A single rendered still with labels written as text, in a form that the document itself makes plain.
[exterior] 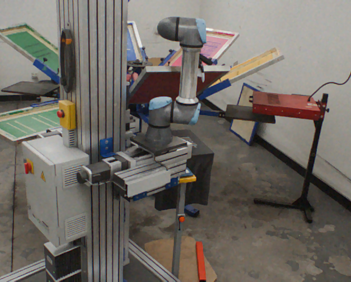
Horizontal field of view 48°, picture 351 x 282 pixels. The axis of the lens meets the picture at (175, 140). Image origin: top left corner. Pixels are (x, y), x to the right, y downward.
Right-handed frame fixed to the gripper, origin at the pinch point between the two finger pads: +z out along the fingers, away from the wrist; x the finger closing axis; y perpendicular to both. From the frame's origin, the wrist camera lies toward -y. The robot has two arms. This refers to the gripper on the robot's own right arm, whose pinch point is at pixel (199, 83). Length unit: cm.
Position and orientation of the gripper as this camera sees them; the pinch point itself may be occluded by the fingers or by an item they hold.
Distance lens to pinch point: 244.7
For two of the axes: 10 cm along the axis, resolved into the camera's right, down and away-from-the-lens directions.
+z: 0.4, 9.9, 1.1
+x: 3.4, 0.9, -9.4
